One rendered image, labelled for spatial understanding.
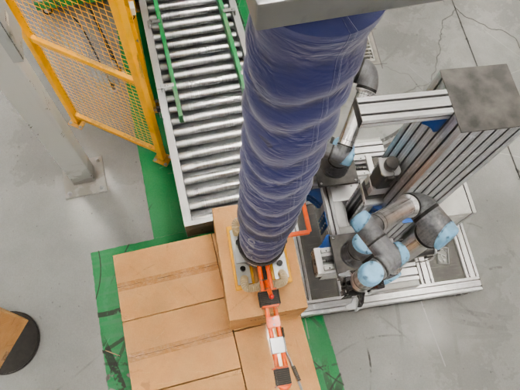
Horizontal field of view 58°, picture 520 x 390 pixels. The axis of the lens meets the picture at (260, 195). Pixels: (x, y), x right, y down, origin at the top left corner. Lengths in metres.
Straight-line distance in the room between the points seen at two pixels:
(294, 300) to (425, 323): 1.41
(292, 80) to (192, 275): 2.10
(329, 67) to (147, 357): 2.23
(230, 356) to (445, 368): 1.55
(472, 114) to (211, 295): 1.77
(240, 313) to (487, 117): 1.42
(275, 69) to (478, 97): 1.02
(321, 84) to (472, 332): 3.04
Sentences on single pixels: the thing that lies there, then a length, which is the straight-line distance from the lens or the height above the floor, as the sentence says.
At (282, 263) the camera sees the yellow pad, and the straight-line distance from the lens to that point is 2.43.
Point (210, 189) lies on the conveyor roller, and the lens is 3.01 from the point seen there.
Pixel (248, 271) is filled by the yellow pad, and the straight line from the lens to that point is 2.41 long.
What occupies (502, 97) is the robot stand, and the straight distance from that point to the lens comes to 1.81.
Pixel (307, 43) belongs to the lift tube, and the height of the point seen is 2.73.
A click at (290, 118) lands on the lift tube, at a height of 2.49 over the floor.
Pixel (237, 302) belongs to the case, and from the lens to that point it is 2.41.
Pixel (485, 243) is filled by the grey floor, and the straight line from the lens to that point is 3.95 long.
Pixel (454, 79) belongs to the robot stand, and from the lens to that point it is 1.77.
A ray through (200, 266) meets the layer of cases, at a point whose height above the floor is 0.54.
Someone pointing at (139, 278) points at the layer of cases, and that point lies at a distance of 2.89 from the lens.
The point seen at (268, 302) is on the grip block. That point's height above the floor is 1.09.
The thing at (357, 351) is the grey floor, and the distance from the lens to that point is 3.44.
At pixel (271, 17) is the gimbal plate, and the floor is 2.85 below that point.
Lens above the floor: 3.32
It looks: 68 degrees down
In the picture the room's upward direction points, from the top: 9 degrees clockwise
